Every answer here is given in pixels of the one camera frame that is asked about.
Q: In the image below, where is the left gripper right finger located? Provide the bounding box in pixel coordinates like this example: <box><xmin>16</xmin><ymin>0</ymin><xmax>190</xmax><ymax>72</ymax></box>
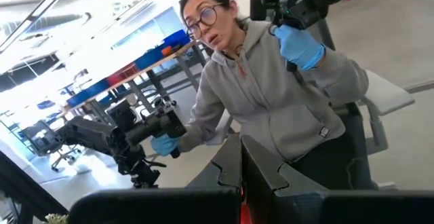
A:
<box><xmin>241</xmin><ymin>134</ymin><xmax>328</xmax><ymax>224</ymax></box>

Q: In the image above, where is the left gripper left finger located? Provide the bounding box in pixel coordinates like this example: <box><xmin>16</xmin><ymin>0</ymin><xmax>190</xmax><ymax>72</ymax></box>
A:
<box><xmin>185</xmin><ymin>134</ymin><xmax>242</xmax><ymax>191</ymax></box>

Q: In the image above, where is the person's hand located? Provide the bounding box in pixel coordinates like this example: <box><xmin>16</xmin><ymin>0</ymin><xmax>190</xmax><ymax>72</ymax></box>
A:
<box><xmin>273</xmin><ymin>24</ymin><xmax>326</xmax><ymax>71</ymax></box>
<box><xmin>150</xmin><ymin>134</ymin><xmax>180</xmax><ymax>157</ymax></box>

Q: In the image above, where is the person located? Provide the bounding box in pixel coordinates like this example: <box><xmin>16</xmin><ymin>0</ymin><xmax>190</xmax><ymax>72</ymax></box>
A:
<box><xmin>178</xmin><ymin>0</ymin><xmax>374</xmax><ymax>191</ymax></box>

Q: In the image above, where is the wooden workbench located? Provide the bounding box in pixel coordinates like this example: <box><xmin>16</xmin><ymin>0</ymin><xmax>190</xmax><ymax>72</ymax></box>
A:
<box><xmin>64</xmin><ymin>40</ymin><xmax>211</xmax><ymax>116</ymax></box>

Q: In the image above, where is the blue storage bin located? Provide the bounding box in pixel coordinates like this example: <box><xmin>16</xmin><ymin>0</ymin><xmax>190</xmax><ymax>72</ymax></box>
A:
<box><xmin>162</xmin><ymin>29</ymin><xmax>191</xmax><ymax>48</ymax></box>
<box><xmin>66</xmin><ymin>79</ymin><xmax>111</xmax><ymax>108</ymax></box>
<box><xmin>134</xmin><ymin>45</ymin><xmax>167</xmax><ymax>71</ymax></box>

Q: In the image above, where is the red storage bin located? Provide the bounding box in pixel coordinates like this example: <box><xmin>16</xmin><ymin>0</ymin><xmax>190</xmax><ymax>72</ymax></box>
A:
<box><xmin>106</xmin><ymin>62</ymin><xmax>138</xmax><ymax>86</ymax></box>

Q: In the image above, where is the grey office chair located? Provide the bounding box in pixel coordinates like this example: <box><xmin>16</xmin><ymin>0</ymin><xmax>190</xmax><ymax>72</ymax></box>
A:
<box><xmin>205</xmin><ymin>69</ymin><xmax>416</xmax><ymax>191</ymax></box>

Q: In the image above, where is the white flower bunch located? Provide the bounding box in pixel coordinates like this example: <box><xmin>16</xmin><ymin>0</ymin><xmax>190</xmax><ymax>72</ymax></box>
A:
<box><xmin>43</xmin><ymin>212</ymin><xmax>69</xmax><ymax>224</ymax></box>

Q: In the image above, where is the black office chair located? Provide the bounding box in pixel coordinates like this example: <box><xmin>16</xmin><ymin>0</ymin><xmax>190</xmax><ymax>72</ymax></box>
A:
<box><xmin>18</xmin><ymin>120</ymin><xmax>82</xmax><ymax>172</ymax></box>

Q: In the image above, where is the black frame beam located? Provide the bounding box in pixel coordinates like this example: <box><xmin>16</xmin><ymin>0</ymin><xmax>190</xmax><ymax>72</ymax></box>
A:
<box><xmin>0</xmin><ymin>149</ymin><xmax>68</xmax><ymax>224</ymax></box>

